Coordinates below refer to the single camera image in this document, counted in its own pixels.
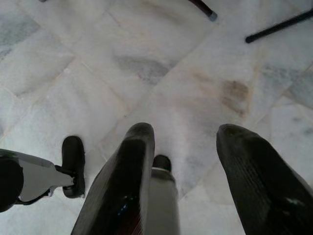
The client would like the robot right foot black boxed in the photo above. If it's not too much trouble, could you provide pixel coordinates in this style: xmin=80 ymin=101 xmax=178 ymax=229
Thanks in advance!
xmin=153 ymin=154 xmax=172 ymax=171

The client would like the robot right leg silver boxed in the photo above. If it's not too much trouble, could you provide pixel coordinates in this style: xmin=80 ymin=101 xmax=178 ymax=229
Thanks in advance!
xmin=138 ymin=167 xmax=181 ymax=235

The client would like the robot left foot black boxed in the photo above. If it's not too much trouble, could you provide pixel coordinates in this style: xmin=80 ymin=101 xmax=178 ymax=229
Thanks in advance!
xmin=61 ymin=136 xmax=86 ymax=198

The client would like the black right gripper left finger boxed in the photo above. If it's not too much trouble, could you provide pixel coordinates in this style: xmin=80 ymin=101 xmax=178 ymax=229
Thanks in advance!
xmin=70 ymin=122 xmax=156 ymax=235

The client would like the dark red chair leg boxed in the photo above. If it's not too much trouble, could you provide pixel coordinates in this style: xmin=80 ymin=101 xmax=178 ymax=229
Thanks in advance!
xmin=189 ymin=0 xmax=218 ymax=21

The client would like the black metal furniture leg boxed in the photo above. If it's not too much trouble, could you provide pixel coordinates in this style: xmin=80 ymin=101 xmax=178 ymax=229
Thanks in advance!
xmin=245 ymin=9 xmax=313 ymax=44

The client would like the robot leg silver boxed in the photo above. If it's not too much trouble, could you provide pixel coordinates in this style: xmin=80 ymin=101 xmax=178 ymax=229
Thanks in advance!
xmin=138 ymin=167 xmax=181 ymax=235
xmin=0 ymin=148 xmax=75 ymax=213

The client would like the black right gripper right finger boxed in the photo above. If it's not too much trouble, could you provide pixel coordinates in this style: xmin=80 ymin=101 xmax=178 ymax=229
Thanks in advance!
xmin=216 ymin=123 xmax=313 ymax=235

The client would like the robot left leg silver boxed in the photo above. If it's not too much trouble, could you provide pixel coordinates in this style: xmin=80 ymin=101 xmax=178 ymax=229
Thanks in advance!
xmin=0 ymin=148 xmax=75 ymax=213

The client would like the robot foot black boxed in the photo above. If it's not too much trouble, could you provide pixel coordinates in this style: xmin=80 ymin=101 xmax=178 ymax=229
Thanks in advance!
xmin=153 ymin=154 xmax=172 ymax=171
xmin=61 ymin=136 xmax=86 ymax=198

